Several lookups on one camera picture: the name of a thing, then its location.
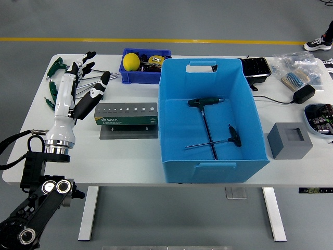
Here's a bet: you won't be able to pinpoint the person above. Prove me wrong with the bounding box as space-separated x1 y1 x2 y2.
303 20 333 70

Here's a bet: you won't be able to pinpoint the dark brown tool clutter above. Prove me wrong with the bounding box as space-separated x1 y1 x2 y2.
139 63 162 73

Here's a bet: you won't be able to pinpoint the small bag of blue parts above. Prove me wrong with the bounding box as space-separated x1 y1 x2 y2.
308 72 326 92

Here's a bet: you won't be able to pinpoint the small green T-handle wrench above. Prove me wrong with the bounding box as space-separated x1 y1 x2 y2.
185 123 242 151

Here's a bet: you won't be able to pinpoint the blue resistor strip pack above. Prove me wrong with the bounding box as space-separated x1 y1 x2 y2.
280 69 310 92

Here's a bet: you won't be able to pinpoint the light blue bowl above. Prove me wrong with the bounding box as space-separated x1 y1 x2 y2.
303 103 333 138

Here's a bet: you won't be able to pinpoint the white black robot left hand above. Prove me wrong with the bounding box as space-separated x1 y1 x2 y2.
44 51 111 143

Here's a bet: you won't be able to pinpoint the black plastic tray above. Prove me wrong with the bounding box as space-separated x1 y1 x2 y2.
238 57 273 85

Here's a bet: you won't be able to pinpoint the yellow tape measure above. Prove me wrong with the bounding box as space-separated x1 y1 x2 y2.
148 55 165 66

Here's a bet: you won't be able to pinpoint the small dark blue bin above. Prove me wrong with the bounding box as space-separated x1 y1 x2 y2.
119 48 172 85

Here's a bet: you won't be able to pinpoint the black power adapter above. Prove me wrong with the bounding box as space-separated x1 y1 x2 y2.
293 84 316 105

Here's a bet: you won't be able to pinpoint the large green T-handle wrench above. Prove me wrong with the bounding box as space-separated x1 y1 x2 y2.
187 97 225 160

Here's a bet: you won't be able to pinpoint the white table leg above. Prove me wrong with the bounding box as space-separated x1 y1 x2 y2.
78 186 100 242
262 186 287 242

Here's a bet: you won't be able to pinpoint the grey hollow cube block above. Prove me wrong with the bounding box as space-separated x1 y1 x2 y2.
267 122 314 160

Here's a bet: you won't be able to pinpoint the large light blue plastic box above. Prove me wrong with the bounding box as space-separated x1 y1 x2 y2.
158 58 271 184

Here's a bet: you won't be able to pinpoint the clear plastic component bags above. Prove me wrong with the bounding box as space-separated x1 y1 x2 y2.
270 51 325 79

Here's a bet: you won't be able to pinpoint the black adapter cable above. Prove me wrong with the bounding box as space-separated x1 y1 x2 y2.
252 95 296 104

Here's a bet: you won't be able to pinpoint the yellow lemon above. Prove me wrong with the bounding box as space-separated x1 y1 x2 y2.
122 53 141 71

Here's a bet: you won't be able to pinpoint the black table control panel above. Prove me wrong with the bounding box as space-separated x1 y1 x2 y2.
298 187 333 194

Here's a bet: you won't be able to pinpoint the green grey wrench rack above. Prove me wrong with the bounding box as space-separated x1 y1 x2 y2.
94 102 159 140

